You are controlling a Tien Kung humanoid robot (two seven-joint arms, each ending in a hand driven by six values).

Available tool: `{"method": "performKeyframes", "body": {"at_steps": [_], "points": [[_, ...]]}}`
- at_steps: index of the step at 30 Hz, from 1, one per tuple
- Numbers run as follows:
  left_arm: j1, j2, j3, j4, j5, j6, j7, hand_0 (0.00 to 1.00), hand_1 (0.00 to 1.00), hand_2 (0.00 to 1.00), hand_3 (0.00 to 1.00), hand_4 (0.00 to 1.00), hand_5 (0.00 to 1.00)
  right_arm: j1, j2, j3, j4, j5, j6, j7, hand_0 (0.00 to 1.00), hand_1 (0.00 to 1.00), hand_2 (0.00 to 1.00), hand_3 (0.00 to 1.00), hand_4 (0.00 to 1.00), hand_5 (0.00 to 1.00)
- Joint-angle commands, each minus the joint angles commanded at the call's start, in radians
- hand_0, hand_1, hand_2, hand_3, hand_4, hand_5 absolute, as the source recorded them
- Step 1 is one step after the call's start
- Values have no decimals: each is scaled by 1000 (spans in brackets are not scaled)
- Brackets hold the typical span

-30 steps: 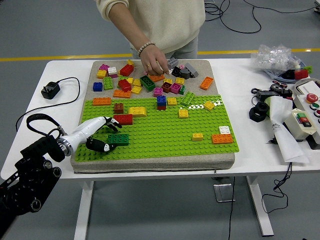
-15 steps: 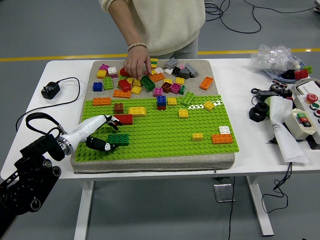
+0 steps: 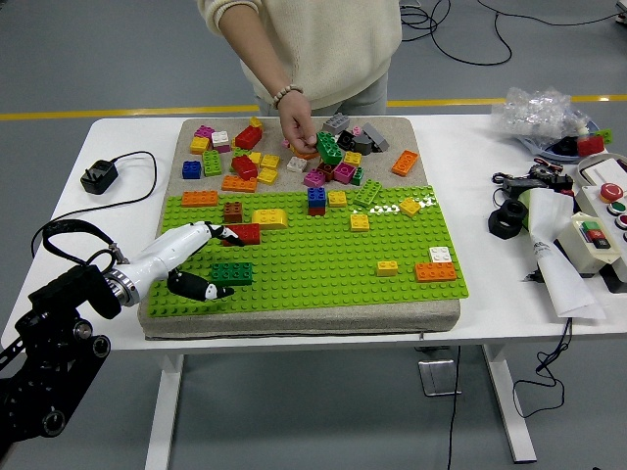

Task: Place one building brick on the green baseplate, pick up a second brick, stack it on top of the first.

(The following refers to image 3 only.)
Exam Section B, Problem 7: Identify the small white switch box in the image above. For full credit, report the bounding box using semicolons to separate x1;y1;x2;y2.
557;211;623;276

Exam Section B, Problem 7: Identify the dark green eight-stud brick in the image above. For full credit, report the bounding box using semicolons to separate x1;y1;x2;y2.
210;261;255;287

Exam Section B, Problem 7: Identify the black power adapter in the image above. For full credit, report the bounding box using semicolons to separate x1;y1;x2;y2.
503;176;549;193

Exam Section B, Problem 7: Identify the green studded baseplate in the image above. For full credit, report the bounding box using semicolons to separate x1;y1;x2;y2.
145;184;470;319

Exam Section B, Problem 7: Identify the black module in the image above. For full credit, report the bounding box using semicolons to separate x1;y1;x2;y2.
547;173;575;197

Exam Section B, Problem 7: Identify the dark green big-stud brick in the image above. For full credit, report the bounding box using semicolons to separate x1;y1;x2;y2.
314;130;346;166

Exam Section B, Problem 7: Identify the silver floor plate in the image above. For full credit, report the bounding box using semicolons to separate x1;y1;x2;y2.
417;359;462;398

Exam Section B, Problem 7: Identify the red eight-stud brick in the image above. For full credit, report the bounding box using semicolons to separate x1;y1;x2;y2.
222;223;263;247
233;125;265;151
576;135;606;158

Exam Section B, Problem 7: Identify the black object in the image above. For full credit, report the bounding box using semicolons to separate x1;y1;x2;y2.
552;136;582;156

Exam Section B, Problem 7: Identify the person's right hand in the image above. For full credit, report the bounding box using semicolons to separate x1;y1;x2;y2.
277;91;319;157

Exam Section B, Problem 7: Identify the yellow curved brick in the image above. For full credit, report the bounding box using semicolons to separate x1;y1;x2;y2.
251;208;291;231

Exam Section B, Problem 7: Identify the yellow floor tape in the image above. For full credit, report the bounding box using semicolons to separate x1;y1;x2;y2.
0;94;627;122

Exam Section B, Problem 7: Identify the large black nut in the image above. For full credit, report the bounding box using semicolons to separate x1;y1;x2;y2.
487;198;529;240

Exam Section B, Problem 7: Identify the light grey brick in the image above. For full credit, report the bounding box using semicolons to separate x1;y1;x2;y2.
320;113;352;136

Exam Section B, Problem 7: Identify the white table leg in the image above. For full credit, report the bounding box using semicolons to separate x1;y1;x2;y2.
144;352;185;470
481;344;538;464

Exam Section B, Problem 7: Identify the black cable under table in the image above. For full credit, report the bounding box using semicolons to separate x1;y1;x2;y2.
446;345;462;470

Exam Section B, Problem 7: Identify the white emergency stop control box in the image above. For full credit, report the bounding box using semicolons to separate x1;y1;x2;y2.
572;182;627;283

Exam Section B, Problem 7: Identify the grey-brown cushion mat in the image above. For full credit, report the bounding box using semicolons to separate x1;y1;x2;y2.
136;116;461;342

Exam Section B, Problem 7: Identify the person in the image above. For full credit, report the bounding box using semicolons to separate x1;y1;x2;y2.
197;0;405;118

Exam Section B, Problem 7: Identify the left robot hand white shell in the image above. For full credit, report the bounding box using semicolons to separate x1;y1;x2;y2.
124;220;246;306

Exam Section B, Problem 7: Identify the white paper sheet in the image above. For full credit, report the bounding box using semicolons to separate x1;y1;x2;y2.
525;188;608;321

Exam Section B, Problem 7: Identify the clear plastic bag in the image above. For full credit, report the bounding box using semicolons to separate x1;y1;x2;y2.
491;86;595;144

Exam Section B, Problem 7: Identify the lime green roll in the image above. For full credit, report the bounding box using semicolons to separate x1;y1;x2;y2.
517;190;534;230

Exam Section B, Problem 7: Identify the black floor cable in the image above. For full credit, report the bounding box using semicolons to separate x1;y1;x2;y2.
477;0;627;28
399;0;514;68

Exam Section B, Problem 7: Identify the bead bracelet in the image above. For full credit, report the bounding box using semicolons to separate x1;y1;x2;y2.
271;83;305;111

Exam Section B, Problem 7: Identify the light blue basin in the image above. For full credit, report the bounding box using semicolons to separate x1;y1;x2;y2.
516;119;613;161

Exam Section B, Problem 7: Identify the blue and red brick stack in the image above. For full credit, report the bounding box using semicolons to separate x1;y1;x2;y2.
307;186;328;217

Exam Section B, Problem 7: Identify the long grey brick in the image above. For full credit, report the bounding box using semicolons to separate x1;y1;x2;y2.
361;121;391;152

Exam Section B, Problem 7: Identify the black hanging cable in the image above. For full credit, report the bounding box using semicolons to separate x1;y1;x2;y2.
512;317;574;419

